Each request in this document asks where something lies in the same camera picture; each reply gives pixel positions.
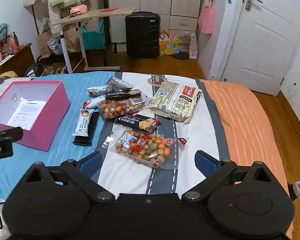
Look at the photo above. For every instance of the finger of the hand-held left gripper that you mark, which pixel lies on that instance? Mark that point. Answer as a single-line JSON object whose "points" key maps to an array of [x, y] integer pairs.
{"points": [[12, 133]]}

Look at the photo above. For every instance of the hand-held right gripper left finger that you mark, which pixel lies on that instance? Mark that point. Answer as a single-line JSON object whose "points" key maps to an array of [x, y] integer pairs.
{"points": [[91, 162]]}

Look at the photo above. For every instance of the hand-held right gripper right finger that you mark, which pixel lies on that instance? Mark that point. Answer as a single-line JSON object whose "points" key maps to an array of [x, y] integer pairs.
{"points": [[206, 163]]}

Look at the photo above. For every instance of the white snack bar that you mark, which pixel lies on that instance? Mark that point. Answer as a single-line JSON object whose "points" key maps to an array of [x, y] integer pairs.
{"points": [[98, 90], [83, 122], [91, 103], [118, 83]]}

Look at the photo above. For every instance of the pink cardboard box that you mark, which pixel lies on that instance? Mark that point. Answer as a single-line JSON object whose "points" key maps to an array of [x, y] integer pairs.
{"points": [[55, 120]]}

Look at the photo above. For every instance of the clear peanut snack bag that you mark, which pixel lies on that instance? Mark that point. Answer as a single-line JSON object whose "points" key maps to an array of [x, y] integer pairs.
{"points": [[120, 108], [145, 147]]}

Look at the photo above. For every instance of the black cracker packet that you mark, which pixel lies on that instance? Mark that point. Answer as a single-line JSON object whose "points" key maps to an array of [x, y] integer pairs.
{"points": [[137, 123], [123, 95]]}

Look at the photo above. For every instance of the beige instant noodle packet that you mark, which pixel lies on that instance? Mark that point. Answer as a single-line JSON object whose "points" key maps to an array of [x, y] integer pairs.
{"points": [[175, 101]]}

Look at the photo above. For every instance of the white paper sheet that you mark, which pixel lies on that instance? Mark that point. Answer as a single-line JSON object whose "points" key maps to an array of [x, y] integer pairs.
{"points": [[27, 112]]}

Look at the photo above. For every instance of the yellow pillow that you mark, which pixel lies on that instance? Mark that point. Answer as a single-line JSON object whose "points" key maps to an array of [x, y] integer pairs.
{"points": [[2, 77]]}

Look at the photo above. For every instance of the black bag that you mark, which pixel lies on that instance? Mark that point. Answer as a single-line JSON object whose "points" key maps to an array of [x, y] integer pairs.
{"points": [[35, 68]]}

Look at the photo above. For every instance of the wooden dresser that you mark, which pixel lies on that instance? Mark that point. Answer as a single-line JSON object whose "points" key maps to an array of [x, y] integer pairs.
{"points": [[17, 60]]}

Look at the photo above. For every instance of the pair of shoes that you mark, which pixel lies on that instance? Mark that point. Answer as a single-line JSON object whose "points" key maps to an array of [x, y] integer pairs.
{"points": [[53, 70]]}

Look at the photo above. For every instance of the red gift bag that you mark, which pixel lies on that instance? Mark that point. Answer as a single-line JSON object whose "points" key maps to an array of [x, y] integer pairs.
{"points": [[8, 45]]}

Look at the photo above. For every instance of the brown paper bag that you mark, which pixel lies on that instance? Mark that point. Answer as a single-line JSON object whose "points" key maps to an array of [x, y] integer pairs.
{"points": [[72, 40], [44, 43]]}

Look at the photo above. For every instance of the white printed bag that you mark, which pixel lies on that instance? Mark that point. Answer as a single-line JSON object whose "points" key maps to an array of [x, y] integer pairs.
{"points": [[55, 46]]}

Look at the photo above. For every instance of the dark round mat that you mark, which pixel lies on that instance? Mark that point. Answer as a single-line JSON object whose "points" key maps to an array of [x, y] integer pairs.
{"points": [[181, 55]]}

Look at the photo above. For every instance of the white plastic bag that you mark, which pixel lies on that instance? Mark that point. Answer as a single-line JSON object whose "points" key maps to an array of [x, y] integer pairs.
{"points": [[193, 47]]}

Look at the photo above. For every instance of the teal bag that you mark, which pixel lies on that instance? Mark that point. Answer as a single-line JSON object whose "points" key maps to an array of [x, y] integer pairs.
{"points": [[93, 38]]}

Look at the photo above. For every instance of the colourful gift box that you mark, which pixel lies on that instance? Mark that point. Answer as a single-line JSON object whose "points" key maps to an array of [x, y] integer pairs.
{"points": [[168, 46]]}

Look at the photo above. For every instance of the white door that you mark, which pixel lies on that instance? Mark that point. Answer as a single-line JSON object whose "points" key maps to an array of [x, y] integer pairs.
{"points": [[262, 45]]}

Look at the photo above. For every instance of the black suitcase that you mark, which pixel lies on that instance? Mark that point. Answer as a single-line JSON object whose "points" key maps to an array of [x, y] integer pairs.
{"points": [[142, 35]]}

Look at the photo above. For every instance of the pink tissue box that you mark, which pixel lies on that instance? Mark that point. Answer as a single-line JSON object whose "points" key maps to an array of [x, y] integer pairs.
{"points": [[78, 9]]}

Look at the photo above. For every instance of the pink hanging bag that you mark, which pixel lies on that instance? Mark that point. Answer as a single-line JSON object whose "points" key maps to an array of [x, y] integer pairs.
{"points": [[207, 20]]}

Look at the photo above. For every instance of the wooden rolling table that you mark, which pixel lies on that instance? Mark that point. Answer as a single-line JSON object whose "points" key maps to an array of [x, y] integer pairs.
{"points": [[97, 13]]}

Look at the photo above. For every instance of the red booklet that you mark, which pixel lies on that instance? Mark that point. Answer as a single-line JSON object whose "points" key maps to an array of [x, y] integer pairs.
{"points": [[108, 10]]}

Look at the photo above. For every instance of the white wardrobe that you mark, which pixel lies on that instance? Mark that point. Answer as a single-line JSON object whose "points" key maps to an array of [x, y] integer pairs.
{"points": [[185, 0]]}

